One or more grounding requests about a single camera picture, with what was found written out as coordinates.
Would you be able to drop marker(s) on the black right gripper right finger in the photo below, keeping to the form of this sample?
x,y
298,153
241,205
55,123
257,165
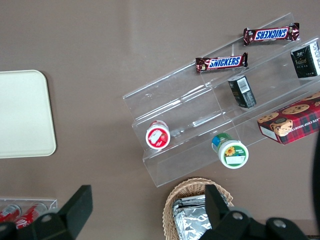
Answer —
x,y
217,212

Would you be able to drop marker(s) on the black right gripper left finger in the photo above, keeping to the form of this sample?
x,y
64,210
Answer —
x,y
75,210

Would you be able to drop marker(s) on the light wicker basket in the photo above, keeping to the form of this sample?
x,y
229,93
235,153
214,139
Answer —
x,y
185,187

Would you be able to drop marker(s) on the beige plastic tray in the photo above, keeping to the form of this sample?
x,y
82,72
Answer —
x,y
25,115

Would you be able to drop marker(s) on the clear acrylic bottle rack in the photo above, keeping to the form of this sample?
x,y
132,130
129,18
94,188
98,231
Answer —
x,y
51,203

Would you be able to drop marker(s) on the foil wrapped packet stack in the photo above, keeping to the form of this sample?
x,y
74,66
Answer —
x,y
190,217

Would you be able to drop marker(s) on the red cola bottle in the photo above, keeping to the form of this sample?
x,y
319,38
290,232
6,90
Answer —
x,y
30,213
8,212

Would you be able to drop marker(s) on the green sunflower lid cup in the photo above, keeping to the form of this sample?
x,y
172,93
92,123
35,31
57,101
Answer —
x,y
232,153

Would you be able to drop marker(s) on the red lid yogurt cup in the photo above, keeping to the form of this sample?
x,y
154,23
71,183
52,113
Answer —
x,y
158,136

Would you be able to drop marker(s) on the clear acrylic stepped shelf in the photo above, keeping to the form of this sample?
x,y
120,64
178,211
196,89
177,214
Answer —
x,y
190,117

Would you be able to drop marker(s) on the red plaid cookie box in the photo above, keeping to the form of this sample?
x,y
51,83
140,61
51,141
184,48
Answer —
x,y
292,120

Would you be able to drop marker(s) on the small black carton with barcode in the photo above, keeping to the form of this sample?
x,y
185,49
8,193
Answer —
x,y
242,92

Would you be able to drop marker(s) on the Snickers chocolate bar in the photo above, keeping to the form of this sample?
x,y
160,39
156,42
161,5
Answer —
x,y
221,62
271,33

